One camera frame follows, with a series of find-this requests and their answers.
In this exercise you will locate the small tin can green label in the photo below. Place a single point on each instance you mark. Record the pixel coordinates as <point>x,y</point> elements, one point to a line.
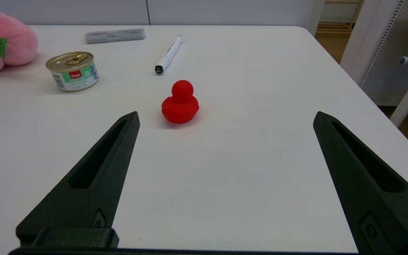
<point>74,72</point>

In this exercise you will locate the pink plush peach green leaf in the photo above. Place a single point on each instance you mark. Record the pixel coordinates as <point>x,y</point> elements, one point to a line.
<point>12,42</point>

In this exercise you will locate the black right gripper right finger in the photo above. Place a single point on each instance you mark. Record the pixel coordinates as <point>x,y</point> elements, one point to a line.
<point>395,212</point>

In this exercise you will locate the red rubber duck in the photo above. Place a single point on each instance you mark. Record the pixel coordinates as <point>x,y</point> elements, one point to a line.
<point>180,106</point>

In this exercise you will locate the wooden shelf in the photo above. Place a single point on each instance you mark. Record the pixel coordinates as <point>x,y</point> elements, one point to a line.
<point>336,26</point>

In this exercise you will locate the white pegboard panel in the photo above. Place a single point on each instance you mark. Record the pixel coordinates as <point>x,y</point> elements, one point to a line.
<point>391,46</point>

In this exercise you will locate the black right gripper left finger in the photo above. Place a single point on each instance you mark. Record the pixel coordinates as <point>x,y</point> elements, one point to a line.
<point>83,209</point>

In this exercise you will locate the grey eraser block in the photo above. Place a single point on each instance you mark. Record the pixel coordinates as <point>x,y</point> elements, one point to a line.
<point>114,35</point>

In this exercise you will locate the white marker pen black cap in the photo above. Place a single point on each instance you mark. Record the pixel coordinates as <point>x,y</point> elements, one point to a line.
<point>168,54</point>

